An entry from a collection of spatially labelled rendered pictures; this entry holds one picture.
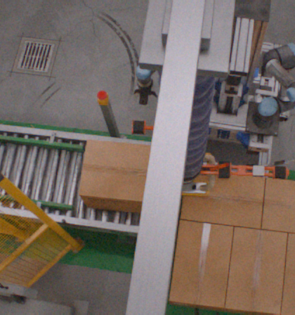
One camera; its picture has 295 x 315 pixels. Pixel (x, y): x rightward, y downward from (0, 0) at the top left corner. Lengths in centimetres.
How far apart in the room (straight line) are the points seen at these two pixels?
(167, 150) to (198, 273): 251
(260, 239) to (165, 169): 259
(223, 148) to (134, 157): 105
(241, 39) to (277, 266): 183
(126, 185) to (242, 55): 133
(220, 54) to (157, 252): 73
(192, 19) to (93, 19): 370
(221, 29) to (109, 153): 203
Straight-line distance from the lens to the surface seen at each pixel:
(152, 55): 185
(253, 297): 400
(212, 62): 184
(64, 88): 507
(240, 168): 345
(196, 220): 404
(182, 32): 169
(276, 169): 347
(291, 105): 362
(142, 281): 146
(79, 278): 459
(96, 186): 371
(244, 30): 290
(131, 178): 370
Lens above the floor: 450
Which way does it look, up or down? 72 degrees down
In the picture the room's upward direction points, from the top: 10 degrees counter-clockwise
